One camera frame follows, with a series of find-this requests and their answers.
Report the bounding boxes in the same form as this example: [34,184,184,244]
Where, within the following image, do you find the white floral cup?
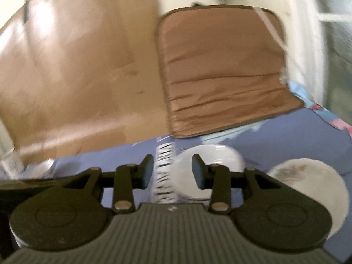
[0,151,26,179]

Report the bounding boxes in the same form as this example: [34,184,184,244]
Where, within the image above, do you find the brown cardboard sheet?
[0,0,172,163]

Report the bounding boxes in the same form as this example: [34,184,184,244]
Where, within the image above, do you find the white floral plate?
[266,158,350,240]
[171,144,246,202]

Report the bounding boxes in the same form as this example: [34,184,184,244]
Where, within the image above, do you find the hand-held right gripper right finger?
[192,154,292,214]

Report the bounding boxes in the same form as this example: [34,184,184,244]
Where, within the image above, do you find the blue printed blanket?
[0,107,352,262]

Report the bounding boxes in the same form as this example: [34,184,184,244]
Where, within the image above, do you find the brown cushion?
[156,4,306,139]

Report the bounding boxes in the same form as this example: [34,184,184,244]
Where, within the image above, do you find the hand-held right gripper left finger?
[55,154,154,214]

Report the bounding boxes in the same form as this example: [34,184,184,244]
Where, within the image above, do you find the white framed window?
[275,0,352,110]

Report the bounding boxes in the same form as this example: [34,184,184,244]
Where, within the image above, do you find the white bowl pink flowers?
[38,158,58,178]

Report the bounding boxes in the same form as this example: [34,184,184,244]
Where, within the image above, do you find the pink and blue bedsheet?
[289,81,352,138]

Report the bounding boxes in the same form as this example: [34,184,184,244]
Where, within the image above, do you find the white cable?
[234,0,306,88]

